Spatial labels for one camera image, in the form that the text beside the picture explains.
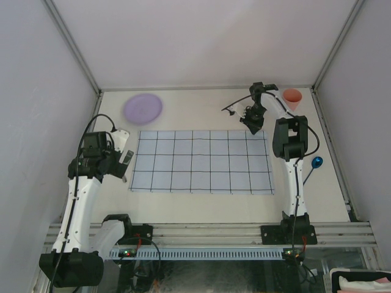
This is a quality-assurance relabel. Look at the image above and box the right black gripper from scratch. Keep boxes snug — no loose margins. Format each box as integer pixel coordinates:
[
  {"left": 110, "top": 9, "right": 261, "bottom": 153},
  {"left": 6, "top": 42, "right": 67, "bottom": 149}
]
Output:
[{"left": 240, "top": 104, "right": 267, "bottom": 134}]

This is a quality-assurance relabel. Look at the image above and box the blue checkered cloth placemat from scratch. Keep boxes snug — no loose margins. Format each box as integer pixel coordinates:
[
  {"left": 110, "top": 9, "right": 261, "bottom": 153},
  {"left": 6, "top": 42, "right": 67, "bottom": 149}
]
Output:
[{"left": 129, "top": 130, "right": 274, "bottom": 195}]

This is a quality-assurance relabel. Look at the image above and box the pink plastic cup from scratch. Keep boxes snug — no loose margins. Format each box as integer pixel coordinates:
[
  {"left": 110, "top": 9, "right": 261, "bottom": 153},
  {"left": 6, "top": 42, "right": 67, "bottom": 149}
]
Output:
[{"left": 282, "top": 89, "right": 302, "bottom": 112}]

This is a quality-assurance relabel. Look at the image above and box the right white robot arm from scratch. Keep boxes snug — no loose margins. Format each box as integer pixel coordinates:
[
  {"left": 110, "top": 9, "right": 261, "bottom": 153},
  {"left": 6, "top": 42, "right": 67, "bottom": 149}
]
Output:
[{"left": 240, "top": 82, "right": 310, "bottom": 245}]

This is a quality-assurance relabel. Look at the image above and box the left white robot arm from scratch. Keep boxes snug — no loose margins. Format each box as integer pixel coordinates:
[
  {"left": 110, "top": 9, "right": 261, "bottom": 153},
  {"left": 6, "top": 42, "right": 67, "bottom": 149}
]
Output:
[{"left": 39, "top": 129, "right": 134, "bottom": 292}]

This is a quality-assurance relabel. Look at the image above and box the purple plastic plate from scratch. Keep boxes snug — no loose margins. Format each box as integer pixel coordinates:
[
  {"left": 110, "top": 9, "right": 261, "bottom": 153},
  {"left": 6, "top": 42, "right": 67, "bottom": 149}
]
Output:
[{"left": 123, "top": 93, "right": 163, "bottom": 125}]

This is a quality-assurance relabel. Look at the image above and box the blue metallic spoon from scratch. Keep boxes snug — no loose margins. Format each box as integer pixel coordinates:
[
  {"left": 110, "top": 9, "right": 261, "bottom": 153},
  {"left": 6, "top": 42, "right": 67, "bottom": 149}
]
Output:
[{"left": 303, "top": 156, "right": 323, "bottom": 184}]

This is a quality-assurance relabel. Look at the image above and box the grey bin with cloths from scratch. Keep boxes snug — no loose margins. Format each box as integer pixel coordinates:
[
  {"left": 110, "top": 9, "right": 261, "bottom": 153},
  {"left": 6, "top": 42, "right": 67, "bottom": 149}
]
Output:
[{"left": 323, "top": 269, "right": 390, "bottom": 292}]

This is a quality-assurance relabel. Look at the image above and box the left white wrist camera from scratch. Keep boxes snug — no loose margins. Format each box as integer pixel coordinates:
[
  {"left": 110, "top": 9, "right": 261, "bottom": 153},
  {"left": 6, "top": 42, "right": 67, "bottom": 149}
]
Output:
[{"left": 111, "top": 129, "right": 130, "bottom": 153}]

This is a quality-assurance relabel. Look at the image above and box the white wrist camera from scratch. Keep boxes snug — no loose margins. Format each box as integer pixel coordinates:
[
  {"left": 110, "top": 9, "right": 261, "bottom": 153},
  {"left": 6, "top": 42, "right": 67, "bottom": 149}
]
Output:
[
  {"left": 111, "top": 129, "right": 130, "bottom": 153},
  {"left": 228, "top": 103, "right": 246, "bottom": 118}
]

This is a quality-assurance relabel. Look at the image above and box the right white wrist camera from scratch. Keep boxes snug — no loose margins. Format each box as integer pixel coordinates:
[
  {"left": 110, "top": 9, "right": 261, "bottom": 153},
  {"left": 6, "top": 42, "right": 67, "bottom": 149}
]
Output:
[{"left": 228, "top": 103, "right": 246, "bottom": 118}]

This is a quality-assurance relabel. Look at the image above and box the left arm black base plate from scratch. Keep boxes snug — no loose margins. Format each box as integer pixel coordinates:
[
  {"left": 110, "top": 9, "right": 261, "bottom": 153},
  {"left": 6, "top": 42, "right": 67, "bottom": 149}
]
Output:
[{"left": 117, "top": 224, "right": 153, "bottom": 245}]

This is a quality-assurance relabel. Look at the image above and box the blue slotted cable duct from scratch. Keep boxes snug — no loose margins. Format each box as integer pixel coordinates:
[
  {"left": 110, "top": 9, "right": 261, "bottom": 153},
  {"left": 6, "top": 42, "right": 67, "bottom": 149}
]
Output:
[{"left": 109, "top": 247, "right": 283, "bottom": 261}]

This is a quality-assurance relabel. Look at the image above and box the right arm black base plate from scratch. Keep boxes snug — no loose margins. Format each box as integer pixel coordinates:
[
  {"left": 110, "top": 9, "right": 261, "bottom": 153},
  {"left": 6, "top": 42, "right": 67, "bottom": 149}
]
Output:
[{"left": 260, "top": 225, "right": 318, "bottom": 245}]

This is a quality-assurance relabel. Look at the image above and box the aluminium front frame rail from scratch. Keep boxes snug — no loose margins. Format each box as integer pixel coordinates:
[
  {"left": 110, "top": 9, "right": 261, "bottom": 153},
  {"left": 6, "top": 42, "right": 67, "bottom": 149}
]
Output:
[{"left": 44, "top": 222, "right": 377, "bottom": 247}]

